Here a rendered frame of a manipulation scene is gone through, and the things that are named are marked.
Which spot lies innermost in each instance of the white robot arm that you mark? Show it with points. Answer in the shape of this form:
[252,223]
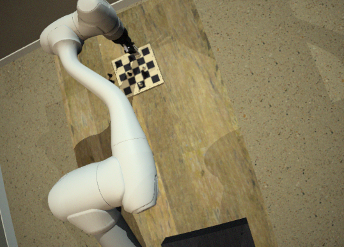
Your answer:
[91,196]

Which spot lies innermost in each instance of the wooden chessboard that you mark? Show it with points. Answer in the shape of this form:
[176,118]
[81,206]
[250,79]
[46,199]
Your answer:
[129,84]

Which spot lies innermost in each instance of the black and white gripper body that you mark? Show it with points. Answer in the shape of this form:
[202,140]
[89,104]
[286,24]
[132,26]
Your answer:
[122,39]

